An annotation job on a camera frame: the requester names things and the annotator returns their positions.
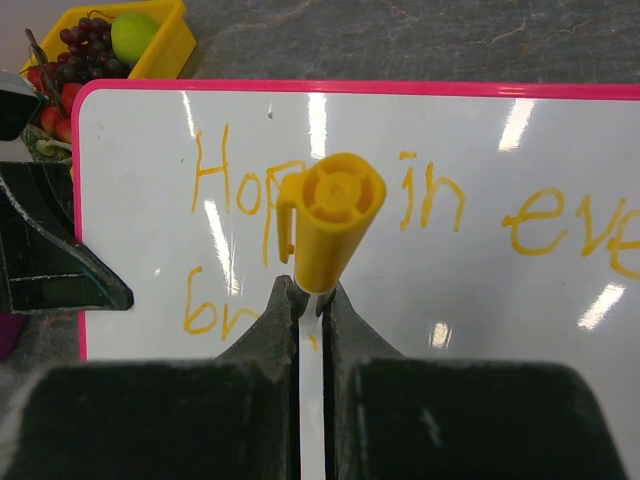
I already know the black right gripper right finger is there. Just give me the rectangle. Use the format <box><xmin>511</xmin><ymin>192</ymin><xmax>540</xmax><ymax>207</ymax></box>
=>
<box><xmin>322</xmin><ymin>288</ymin><xmax>627</xmax><ymax>479</ymax></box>

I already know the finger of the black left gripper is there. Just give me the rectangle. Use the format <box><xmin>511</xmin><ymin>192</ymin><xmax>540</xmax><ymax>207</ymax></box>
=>
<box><xmin>1</xmin><ymin>239</ymin><xmax>134</xmax><ymax>314</ymax></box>
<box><xmin>0</xmin><ymin>159</ymin><xmax>84</xmax><ymax>281</ymax></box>

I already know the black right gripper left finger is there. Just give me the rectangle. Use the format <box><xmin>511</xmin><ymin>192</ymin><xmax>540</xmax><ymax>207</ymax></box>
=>
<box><xmin>1</xmin><ymin>276</ymin><xmax>300</xmax><ymax>479</ymax></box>

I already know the yellow capped marker pen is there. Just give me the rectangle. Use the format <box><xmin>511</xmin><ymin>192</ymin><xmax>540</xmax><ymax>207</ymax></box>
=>
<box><xmin>275</xmin><ymin>152</ymin><xmax>387</xmax><ymax>316</ymax></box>

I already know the pink framed whiteboard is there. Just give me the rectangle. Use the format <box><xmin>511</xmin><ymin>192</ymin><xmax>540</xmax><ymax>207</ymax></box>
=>
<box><xmin>74</xmin><ymin>80</ymin><xmax>639</xmax><ymax>478</ymax></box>

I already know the green netted melon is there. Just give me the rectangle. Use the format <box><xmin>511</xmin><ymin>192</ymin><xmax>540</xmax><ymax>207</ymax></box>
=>
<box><xmin>20</xmin><ymin>124</ymin><xmax>72</xmax><ymax>167</ymax></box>

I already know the purple snack packet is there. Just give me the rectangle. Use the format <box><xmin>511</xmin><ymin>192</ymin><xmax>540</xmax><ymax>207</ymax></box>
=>
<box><xmin>0</xmin><ymin>313</ymin><xmax>28</xmax><ymax>362</ymax></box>

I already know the red cherry cluster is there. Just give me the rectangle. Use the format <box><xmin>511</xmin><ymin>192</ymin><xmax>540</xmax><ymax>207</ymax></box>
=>
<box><xmin>27</xmin><ymin>62</ymin><xmax>83</xmax><ymax>143</ymax></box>

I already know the purple grape bunch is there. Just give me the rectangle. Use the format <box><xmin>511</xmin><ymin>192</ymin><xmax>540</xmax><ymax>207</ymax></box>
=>
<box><xmin>56</xmin><ymin>16</ymin><xmax>131</xmax><ymax>84</ymax></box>

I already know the green pear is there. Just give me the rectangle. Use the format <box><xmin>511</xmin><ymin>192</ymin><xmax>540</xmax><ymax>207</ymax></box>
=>
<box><xmin>111</xmin><ymin>12</ymin><xmax>159</xmax><ymax>65</ymax></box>

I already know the yellow plastic fruit basket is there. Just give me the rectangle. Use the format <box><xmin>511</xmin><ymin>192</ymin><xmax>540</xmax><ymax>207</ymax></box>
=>
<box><xmin>38</xmin><ymin>1</ymin><xmax>196</xmax><ymax>84</ymax></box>

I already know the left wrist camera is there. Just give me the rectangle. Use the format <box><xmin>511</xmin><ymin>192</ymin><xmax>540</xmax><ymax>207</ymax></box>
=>
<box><xmin>0</xmin><ymin>70</ymin><xmax>44</xmax><ymax>163</ymax></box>

